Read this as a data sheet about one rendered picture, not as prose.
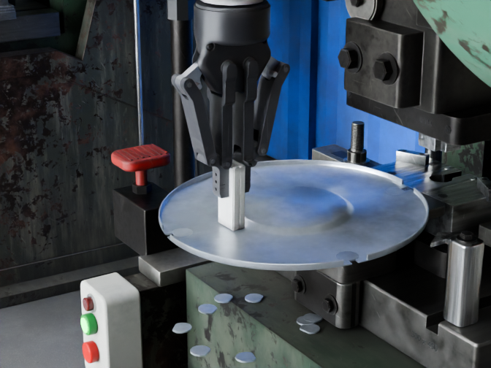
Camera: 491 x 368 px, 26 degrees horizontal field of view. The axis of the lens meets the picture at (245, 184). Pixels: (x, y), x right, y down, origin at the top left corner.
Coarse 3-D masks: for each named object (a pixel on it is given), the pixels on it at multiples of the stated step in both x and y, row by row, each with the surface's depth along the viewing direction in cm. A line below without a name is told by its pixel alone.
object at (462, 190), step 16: (432, 160) 132; (400, 176) 127; (416, 176) 127; (432, 176) 127; (448, 176) 128; (464, 176) 127; (432, 192) 122; (448, 192) 122; (464, 192) 122; (480, 192) 122; (448, 208) 118; (464, 208) 119; (480, 208) 120; (432, 224) 121; (448, 224) 119; (464, 224) 120
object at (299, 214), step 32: (288, 160) 128; (320, 160) 128; (192, 192) 121; (256, 192) 119; (288, 192) 118; (320, 192) 118; (352, 192) 119; (384, 192) 119; (416, 192) 118; (160, 224) 112; (192, 224) 112; (256, 224) 111; (288, 224) 110; (320, 224) 110; (352, 224) 111; (384, 224) 111; (416, 224) 110; (224, 256) 105; (256, 256) 104; (288, 256) 104; (320, 256) 104
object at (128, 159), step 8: (152, 144) 144; (120, 152) 141; (128, 152) 141; (136, 152) 141; (144, 152) 141; (152, 152) 142; (160, 152) 142; (112, 160) 141; (120, 160) 139; (128, 160) 138; (136, 160) 138; (144, 160) 139; (152, 160) 139; (160, 160) 140; (168, 160) 141; (128, 168) 138; (136, 168) 138; (144, 168) 139; (152, 168) 140; (136, 176) 142; (144, 176) 142; (136, 184) 143; (144, 184) 142
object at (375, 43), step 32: (352, 0) 117; (384, 0) 116; (352, 32) 117; (384, 32) 112; (416, 32) 111; (352, 64) 116; (384, 64) 111; (416, 64) 112; (448, 64) 111; (384, 96) 114; (416, 96) 113; (448, 96) 112; (480, 96) 115
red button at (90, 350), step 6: (84, 342) 135; (90, 342) 135; (84, 348) 136; (90, 348) 134; (96, 348) 135; (84, 354) 136; (90, 354) 134; (96, 354) 134; (90, 360) 135; (96, 360) 135
